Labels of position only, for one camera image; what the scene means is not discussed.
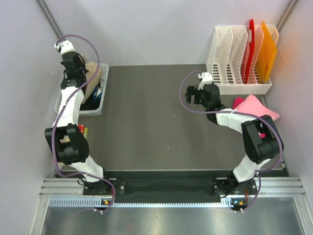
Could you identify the black t shirt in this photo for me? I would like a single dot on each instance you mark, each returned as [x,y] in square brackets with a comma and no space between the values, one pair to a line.
[90,104]

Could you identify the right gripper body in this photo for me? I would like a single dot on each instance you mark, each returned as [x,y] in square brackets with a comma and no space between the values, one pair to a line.
[199,99]

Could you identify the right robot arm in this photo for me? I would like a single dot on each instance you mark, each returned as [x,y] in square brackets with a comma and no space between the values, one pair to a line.
[261,139]

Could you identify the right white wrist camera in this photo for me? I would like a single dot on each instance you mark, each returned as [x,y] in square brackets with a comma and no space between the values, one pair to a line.
[205,78]

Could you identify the light pink folded cloth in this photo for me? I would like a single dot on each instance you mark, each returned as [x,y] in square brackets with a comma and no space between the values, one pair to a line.
[252,105]

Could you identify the orange folder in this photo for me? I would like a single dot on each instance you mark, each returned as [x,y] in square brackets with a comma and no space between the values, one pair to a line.
[267,53]

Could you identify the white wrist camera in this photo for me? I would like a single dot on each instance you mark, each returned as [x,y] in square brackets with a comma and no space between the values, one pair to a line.
[205,78]
[64,47]

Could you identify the white slotted cable duct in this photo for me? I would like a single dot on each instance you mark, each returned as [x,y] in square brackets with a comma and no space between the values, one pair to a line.
[103,203]

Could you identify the aluminium frame rail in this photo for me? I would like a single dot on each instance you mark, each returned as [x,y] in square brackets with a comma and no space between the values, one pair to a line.
[270,187]

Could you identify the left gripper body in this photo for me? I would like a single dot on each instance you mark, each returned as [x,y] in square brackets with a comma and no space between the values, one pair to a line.
[83,68]

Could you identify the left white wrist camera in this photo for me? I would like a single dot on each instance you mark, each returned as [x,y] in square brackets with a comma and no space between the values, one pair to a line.
[64,47]

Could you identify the white plastic basket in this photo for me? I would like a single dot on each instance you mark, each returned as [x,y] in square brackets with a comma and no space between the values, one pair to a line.
[102,81]

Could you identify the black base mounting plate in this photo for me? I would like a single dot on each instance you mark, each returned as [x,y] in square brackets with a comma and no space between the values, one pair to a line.
[165,190]

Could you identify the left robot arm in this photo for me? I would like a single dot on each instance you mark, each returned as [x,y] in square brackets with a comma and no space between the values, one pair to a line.
[69,108]

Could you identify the red folder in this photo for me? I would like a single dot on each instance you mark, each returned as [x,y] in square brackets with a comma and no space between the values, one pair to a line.
[249,50]

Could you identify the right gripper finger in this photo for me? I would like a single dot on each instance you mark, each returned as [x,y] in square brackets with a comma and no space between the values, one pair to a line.
[188,97]
[192,89]

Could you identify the white file organizer rack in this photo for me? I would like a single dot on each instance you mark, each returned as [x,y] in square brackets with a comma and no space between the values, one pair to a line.
[225,62]

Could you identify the blue white t shirt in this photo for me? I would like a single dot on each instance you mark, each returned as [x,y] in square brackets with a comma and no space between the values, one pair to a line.
[97,93]

